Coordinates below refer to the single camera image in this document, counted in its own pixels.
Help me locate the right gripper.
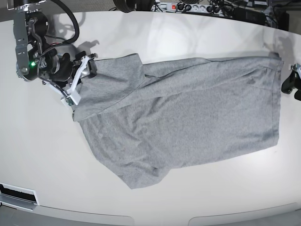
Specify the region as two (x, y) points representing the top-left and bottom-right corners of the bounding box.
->
(46, 53), (97, 89)

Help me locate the grey t-shirt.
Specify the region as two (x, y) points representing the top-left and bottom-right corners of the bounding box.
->
(73, 54), (284, 189)

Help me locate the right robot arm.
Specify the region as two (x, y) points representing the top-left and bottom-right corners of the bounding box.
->
(7, 0), (86, 91)

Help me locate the black power adapter box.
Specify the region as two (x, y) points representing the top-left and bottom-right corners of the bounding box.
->
(232, 8), (266, 25)

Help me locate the white power strip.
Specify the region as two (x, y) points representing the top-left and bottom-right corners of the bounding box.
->
(151, 2), (223, 15)

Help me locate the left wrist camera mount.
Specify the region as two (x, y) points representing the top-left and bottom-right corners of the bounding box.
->
(291, 63), (301, 79)

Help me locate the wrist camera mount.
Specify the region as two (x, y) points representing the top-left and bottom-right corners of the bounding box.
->
(42, 53), (98, 108)
(291, 63), (301, 79)

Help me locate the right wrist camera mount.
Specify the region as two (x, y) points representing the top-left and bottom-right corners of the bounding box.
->
(42, 53), (98, 108)

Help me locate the black cable bundle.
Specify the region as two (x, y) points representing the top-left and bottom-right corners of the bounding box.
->
(107, 0), (156, 14)

